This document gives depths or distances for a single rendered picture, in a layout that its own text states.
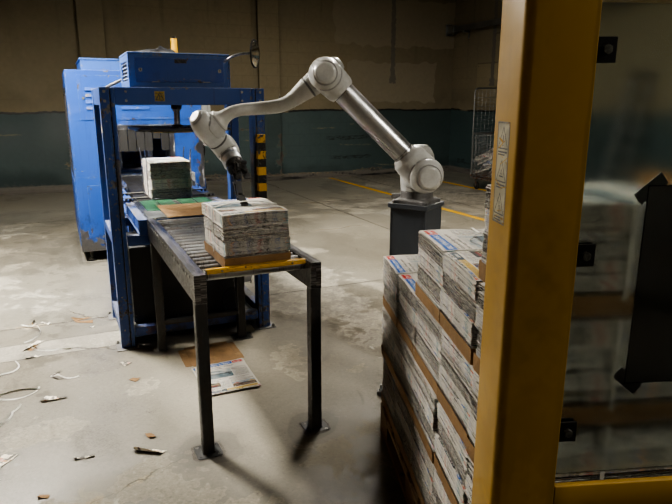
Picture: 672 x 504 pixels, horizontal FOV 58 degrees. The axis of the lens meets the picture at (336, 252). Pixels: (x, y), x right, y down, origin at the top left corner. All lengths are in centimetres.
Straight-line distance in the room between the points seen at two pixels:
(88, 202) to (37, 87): 528
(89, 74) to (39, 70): 517
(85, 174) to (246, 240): 367
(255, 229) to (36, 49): 892
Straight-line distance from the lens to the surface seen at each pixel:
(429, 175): 262
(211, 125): 274
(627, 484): 101
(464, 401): 165
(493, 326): 85
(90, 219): 608
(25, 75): 1115
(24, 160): 1118
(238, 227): 249
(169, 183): 449
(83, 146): 601
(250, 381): 335
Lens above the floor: 147
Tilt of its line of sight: 14 degrees down
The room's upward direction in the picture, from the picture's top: straight up
